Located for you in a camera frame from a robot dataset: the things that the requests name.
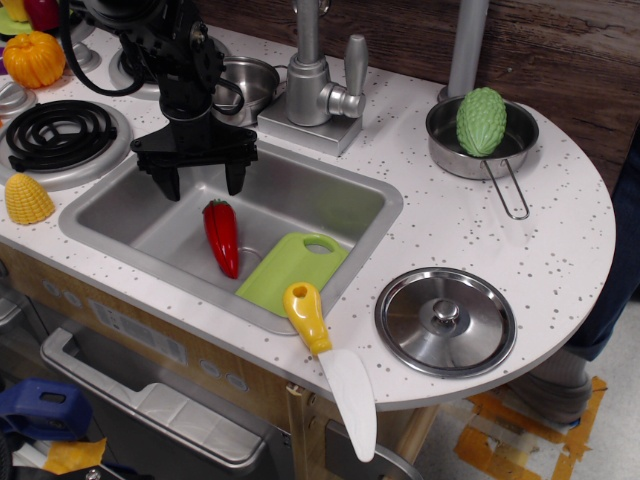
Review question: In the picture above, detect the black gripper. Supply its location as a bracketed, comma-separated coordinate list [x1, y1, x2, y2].
[131, 114, 257, 201]

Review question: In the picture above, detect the red toy pepper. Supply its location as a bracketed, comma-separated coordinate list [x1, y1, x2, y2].
[203, 199, 239, 279]

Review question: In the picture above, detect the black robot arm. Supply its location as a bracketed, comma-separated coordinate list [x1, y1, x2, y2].
[58, 1, 257, 201]

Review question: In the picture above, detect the small steel pot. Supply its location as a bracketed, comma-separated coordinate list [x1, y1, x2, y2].
[213, 56, 281, 127]

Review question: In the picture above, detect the steel frying pan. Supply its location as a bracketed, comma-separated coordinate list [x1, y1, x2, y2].
[426, 88, 539, 220]

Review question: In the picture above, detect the steel pot lid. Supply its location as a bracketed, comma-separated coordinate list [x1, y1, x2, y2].
[374, 267, 517, 378]

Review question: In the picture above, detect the grey toy sink basin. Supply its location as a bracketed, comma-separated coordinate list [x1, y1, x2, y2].
[59, 142, 403, 335]

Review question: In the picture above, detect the green toy cutting board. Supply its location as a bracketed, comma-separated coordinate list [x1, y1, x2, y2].
[236, 232, 348, 317]

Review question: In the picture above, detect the silver toy faucet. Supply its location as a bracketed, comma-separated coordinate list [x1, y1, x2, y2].
[257, 1, 369, 156]

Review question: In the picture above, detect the black front stove coil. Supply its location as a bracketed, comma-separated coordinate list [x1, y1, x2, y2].
[5, 100, 118, 173]

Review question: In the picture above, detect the silver rear stove knob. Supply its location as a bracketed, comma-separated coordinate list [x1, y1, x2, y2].
[72, 42, 102, 74]

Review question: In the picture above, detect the silver stove knob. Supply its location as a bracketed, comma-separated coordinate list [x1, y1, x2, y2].
[0, 81, 37, 119]
[72, 42, 102, 74]

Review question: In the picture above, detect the yellow toy corn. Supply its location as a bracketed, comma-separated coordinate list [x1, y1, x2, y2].
[5, 173, 55, 225]

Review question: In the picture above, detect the orange toy pumpkin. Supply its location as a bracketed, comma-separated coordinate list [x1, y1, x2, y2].
[2, 31, 66, 89]

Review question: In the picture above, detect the magenta toy vegetable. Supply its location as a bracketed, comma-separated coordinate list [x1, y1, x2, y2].
[24, 0, 60, 31]

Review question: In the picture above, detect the blue clamp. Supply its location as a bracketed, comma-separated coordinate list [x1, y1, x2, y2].
[1, 378, 93, 441]

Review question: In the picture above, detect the green toy bitter melon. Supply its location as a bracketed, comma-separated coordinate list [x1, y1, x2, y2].
[456, 87, 507, 158]

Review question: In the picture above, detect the grey vertical pole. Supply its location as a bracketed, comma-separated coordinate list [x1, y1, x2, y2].
[438, 0, 490, 101]

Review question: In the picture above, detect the person's grey shoe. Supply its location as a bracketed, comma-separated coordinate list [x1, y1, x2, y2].
[507, 374, 592, 425]

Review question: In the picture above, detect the person's blue jeans leg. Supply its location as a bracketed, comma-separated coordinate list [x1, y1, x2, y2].
[567, 144, 640, 362]

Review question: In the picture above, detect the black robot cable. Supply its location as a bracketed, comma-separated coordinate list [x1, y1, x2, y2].
[58, 0, 151, 96]

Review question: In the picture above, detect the yellow handled toy knife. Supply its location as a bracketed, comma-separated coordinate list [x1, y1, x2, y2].
[282, 282, 378, 462]

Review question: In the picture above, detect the grey oven door handle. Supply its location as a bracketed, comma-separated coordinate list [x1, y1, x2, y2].
[40, 328, 266, 474]

